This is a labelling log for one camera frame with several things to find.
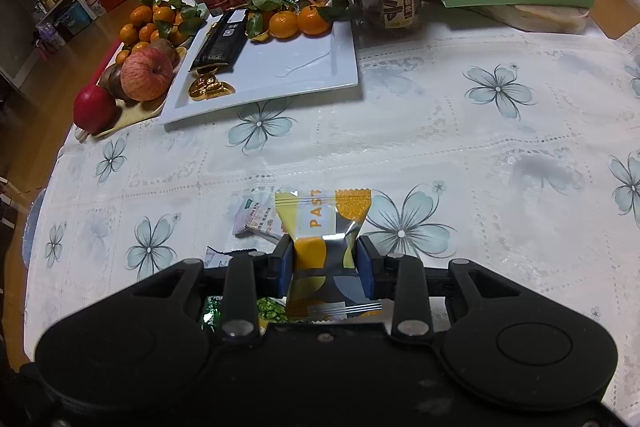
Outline white pink snack packet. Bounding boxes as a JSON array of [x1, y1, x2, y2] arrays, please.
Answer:
[[232, 196, 283, 242]]

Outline yellow snack packet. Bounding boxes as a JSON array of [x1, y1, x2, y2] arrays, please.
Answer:
[[274, 188, 385, 320]]

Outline light green pea snack packet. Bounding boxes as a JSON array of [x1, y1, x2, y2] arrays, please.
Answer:
[[256, 297, 290, 323]]

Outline beige folded cloth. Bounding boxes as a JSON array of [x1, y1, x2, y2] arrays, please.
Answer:
[[485, 4, 594, 36]]

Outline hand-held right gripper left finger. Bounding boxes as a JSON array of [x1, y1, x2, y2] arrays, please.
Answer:
[[125, 234, 295, 341]]

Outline black snack packet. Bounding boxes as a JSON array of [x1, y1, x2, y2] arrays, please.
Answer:
[[189, 8, 249, 74]]

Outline dark round fruit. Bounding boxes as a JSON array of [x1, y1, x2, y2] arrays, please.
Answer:
[[98, 63, 132, 100], [150, 38, 180, 64]]

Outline dark red apple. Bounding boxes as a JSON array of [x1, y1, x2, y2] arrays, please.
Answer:
[[73, 86, 121, 132]]

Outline shiny green snack packet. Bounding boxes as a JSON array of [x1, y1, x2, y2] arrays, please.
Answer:
[[200, 297, 226, 333]]

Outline pile of tangerines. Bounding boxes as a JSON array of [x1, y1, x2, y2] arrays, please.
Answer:
[[118, 0, 207, 56]]

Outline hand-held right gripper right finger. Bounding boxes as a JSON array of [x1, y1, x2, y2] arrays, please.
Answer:
[[356, 234, 523, 339]]

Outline wooden fruit tray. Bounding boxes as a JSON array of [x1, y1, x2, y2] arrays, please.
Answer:
[[75, 42, 189, 140]]

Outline gold wrapped chocolates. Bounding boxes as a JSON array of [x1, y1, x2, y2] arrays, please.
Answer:
[[187, 74, 236, 100]]

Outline white floral tablecloth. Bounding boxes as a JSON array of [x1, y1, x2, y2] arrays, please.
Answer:
[[22, 0, 640, 427]]

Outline red yellow apple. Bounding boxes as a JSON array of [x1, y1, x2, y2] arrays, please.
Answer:
[[120, 47, 175, 102]]

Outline white rectangular plate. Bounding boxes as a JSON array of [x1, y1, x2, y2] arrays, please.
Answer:
[[164, 4, 361, 130]]

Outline single tangerine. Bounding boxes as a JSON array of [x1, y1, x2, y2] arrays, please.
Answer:
[[269, 9, 301, 39], [297, 4, 333, 36]]

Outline white green patterned snack packet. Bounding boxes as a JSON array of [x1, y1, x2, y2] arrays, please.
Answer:
[[202, 246, 261, 271]]

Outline blue storage bin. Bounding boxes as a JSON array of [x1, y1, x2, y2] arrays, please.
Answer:
[[52, 2, 94, 36]]

